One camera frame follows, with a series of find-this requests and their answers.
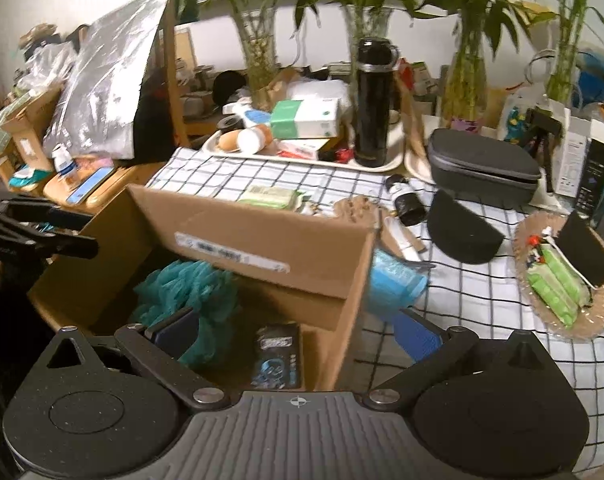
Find white plastic bag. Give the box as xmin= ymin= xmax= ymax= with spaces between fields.
xmin=286 ymin=79 xmax=353 ymax=107

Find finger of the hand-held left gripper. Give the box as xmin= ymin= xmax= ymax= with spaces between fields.
xmin=0 ymin=227 xmax=99 ymax=261
xmin=0 ymin=191 xmax=94 ymax=231

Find black round object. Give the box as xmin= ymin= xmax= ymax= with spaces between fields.
xmin=212 ymin=70 xmax=249 ymax=107

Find black printed packet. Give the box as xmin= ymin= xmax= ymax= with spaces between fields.
xmin=251 ymin=323 xmax=303 ymax=391

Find blue white packet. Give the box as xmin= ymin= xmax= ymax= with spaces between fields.
xmin=222 ymin=101 xmax=273 ymax=129

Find black mini tripod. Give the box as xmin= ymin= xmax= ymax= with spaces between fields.
xmin=523 ymin=106 xmax=563 ymax=192

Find orange white jar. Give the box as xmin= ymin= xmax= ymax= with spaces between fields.
xmin=236 ymin=126 xmax=266 ymax=154

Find grey zip case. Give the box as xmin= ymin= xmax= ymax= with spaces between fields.
xmin=426 ymin=128 xmax=543 ymax=207

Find beige bag strap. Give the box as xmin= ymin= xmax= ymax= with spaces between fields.
xmin=398 ymin=79 xmax=429 ymax=162

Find black soft pouch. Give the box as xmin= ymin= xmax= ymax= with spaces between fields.
xmin=426 ymin=189 xmax=503 ymax=266

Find woven round basket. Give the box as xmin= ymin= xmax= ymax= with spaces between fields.
xmin=513 ymin=210 xmax=604 ymax=345

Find black tall box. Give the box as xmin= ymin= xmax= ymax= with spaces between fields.
xmin=573 ymin=136 xmax=604 ymax=232

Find small white bottle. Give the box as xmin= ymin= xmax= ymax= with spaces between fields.
xmin=51 ymin=143 xmax=79 ymax=187

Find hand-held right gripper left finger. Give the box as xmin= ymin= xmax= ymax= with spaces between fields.
xmin=46 ymin=307 xmax=231 ymax=409

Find wooden chair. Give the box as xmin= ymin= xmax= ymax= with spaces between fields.
xmin=41 ymin=0 xmax=219 ymax=217

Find black thermos bottle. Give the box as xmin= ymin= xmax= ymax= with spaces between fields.
xmin=353 ymin=36 xmax=401 ymax=169

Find open cardboard carton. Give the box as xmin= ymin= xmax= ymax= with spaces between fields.
xmin=1 ymin=89 xmax=64 ymax=172

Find green white tissue box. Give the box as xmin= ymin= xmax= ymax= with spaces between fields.
xmin=269 ymin=96 xmax=343 ymax=141

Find teal mesh bath sponge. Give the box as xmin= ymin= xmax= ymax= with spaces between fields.
xmin=131 ymin=259 xmax=243 ymax=370

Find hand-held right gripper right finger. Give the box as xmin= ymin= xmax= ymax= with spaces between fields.
xmin=363 ymin=309 xmax=550 ymax=409

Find tan drawstring pouch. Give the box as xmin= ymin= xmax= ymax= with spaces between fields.
xmin=333 ymin=196 xmax=381 ymax=229

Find white tube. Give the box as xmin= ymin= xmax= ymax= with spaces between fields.
xmin=381 ymin=216 xmax=429 ymax=262

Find light blue plastic packet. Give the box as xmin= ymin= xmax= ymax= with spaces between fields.
xmin=369 ymin=249 xmax=431 ymax=312

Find green wet wipe packets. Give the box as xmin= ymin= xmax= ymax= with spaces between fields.
xmin=526 ymin=244 xmax=591 ymax=327

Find small dark bottle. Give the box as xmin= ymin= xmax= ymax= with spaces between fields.
xmin=385 ymin=174 xmax=429 ymax=227

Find cream serving tray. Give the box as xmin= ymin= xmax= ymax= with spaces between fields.
xmin=201 ymin=126 xmax=406 ymax=175

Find white tall box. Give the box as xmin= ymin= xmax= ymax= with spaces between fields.
xmin=550 ymin=99 xmax=603 ymax=197

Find brown cardboard box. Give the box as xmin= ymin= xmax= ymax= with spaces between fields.
xmin=28 ymin=184 xmax=379 ymax=392

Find silver foil bag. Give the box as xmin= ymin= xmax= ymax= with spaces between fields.
xmin=43 ymin=0 xmax=169 ymax=162

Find black card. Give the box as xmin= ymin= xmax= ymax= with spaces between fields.
xmin=556 ymin=209 xmax=604 ymax=290

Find red white flat box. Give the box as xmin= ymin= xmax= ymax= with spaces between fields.
xmin=276 ymin=138 xmax=333 ymax=162

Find clear plastic bag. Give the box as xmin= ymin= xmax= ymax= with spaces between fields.
xmin=16 ymin=41 xmax=79 ymax=97

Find checkered tablecloth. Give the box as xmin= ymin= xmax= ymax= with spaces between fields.
xmin=146 ymin=146 xmax=604 ymax=466

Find green soap packet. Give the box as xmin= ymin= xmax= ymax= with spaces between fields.
xmin=238 ymin=184 xmax=303 ymax=212

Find glass vase with bamboo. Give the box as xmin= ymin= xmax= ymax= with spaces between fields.
xmin=532 ymin=0 xmax=604 ymax=107
xmin=172 ymin=0 xmax=305 ymax=112
xmin=417 ymin=0 xmax=535 ymax=129
xmin=302 ymin=0 xmax=433 ymax=63

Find blue phone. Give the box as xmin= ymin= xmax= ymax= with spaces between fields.
xmin=66 ymin=166 xmax=116 ymax=207

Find blue patterned bag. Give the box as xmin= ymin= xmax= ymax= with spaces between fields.
xmin=503 ymin=104 xmax=528 ymax=142

